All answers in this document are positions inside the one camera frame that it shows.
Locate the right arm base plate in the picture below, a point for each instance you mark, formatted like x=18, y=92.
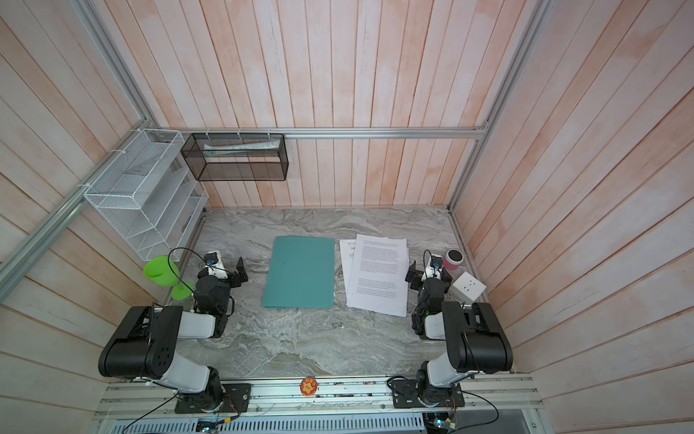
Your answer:
x=411, y=394

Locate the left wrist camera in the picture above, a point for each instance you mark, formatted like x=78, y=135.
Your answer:
x=213, y=264

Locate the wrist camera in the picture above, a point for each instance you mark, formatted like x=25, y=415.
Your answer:
x=434, y=267
x=213, y=264

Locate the white wire mesh shelf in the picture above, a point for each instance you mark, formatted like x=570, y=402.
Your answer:
x=150, y=200

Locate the green file folder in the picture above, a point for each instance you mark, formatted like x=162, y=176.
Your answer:
x=301, y=274

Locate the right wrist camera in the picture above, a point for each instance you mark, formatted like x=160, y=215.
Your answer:
x=434, y=267

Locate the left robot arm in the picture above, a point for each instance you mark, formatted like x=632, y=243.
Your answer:
x=143, y=347

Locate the pink cylindrical speaker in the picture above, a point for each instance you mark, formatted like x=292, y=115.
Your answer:
x=453, y=259

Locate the white power socket cube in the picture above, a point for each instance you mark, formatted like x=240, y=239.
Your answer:
x=467, y=288

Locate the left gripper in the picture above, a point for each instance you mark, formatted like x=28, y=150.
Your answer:
x=232, y=274

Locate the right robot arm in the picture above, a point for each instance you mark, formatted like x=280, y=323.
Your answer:
x=475, y=341

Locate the aluminium front rail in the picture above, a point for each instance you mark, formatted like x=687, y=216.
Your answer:
x=335, y=395

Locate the printed paper sheet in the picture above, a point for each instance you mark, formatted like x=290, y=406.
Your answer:
x=386, y=306

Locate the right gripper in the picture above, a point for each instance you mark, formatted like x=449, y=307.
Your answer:
x=417, y=274

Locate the black mesh basket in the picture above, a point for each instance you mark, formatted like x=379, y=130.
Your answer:
x=236, y=157

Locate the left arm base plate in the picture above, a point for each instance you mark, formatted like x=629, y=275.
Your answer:
x=230, y=397

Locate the printed paper stack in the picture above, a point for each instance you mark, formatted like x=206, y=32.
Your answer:
x=346, y=260

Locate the green plastic goblet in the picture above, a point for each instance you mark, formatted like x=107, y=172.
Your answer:
x=163, y=272

